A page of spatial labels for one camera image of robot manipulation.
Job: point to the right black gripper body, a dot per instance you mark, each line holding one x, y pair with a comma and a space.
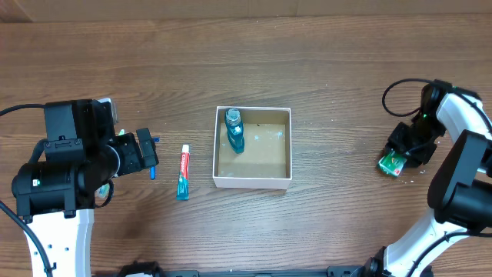
414, 141

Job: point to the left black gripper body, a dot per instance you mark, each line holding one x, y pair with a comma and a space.
130, 159

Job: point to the blue toothbrush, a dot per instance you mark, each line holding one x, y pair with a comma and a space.
103, 187

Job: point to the green white packet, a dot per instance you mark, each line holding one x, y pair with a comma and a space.
392, 163

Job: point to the red teal toothpaste tube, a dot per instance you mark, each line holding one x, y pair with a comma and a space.
183, 179

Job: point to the teal mouthwash bottle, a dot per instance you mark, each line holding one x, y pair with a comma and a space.
235, 129

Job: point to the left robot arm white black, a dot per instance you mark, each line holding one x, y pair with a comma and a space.
55, 191

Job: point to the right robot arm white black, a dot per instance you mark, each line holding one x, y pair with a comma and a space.
459, 205

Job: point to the white cardboard box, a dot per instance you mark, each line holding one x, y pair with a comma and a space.
266, 162

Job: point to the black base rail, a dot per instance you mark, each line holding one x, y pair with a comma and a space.
152, 269

